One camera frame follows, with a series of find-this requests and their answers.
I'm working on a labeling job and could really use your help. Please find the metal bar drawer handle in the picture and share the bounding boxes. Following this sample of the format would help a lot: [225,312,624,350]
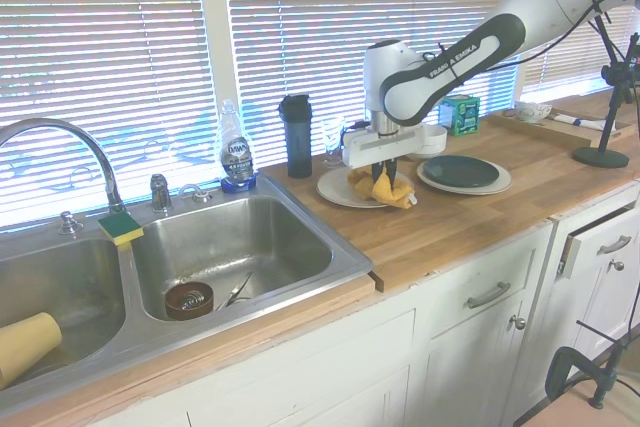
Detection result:
[597,235,633,255]
[467,281,512,309]

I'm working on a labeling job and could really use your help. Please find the black round base stand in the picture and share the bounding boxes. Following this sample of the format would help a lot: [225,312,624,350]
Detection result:
[572,11,640,169]

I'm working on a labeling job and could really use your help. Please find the wide white window blind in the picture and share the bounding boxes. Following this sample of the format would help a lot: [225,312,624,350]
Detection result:
[222,0,539,171]

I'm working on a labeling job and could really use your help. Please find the dark green plate stack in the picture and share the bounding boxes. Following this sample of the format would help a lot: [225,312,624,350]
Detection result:
[416,156,514,197]

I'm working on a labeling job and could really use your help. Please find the chrome ring cap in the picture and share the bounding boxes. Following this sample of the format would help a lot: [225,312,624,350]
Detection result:
[178,183,212,203]

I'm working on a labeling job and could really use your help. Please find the dark green c-clamp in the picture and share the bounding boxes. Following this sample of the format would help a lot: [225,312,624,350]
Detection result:
[544,319,632,411]

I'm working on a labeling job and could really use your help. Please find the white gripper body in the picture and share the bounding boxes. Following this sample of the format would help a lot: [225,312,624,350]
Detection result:
[342,124,430,171]

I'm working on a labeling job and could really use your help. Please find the clear dish soap bottle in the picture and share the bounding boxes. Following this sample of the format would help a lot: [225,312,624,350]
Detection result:
[219,99,261,194]

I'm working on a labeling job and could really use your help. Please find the wooden tray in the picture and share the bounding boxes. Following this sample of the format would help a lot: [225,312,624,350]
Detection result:
[487,100,637,149]

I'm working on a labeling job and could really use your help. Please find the coiled metal whisk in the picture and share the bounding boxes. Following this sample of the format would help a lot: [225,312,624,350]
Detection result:
[179,289,207,311]

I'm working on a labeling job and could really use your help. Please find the yellow green sponge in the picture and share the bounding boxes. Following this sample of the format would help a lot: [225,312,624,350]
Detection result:
[97,211,145,248]

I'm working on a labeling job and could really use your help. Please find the green cardboard box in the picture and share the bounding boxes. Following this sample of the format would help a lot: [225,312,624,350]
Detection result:
[442,94,481,137]

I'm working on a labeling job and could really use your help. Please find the white plate with tan rim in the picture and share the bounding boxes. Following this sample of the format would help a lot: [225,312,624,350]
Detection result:
[315,168,416,209]

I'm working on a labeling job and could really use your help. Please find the tall clear glass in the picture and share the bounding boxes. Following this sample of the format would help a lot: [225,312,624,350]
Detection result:
[321,116,346,169]

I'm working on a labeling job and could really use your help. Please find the black shaker bottle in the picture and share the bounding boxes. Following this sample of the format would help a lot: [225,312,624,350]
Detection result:
[278,94,314,179]

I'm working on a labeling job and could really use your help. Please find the patterned white bowl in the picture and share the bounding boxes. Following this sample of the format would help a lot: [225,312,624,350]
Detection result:
[514,100,554,123]

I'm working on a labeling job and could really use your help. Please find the stainless steel double sink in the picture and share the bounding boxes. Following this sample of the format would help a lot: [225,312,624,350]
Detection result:
[0,174,375,393]

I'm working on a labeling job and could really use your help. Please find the yellow plastic cup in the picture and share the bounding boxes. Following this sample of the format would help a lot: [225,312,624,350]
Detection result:
[0,311,64,391]

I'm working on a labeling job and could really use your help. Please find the chrome gooseneck faucet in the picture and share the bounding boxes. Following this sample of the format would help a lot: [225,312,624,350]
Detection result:
[0,117,127,216]

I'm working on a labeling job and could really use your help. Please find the chrome faucet handle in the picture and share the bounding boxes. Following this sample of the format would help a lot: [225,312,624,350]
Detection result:
[149,173,174,213]

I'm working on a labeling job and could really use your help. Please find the chrome sink knob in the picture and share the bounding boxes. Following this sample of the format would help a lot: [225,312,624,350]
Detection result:
[57,210,82,237]

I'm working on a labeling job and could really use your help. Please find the brown bowl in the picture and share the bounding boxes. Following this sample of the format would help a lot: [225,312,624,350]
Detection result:
[164,281,216,322]

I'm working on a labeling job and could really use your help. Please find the white counter cabinet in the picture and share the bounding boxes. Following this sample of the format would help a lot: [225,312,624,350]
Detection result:
[89,184,640,427]

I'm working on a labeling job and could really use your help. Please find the rolled white napkin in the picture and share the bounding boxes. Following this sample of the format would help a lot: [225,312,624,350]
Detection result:
[547,113,609,132]

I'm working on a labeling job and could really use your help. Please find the yellow cloth towel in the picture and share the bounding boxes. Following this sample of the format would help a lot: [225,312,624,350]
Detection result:
[347,166,417,211]

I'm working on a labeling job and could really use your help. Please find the metal tongs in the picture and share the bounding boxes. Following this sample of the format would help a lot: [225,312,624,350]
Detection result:
[214,271,254,311]

